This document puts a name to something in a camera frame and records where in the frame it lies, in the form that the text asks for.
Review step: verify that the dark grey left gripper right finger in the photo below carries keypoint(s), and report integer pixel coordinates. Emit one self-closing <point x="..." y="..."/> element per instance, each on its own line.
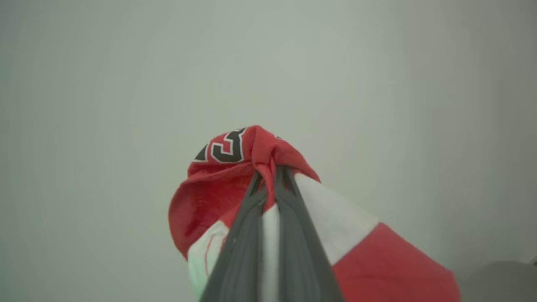
<point x="300" y="260"/>

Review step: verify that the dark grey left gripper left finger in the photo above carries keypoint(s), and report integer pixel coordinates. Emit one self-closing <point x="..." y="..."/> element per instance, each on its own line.
<point x="241" y="260"/>

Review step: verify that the red shorts with white stripe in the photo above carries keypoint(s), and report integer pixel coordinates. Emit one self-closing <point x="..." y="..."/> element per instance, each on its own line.
<point x="377" y="268"/>

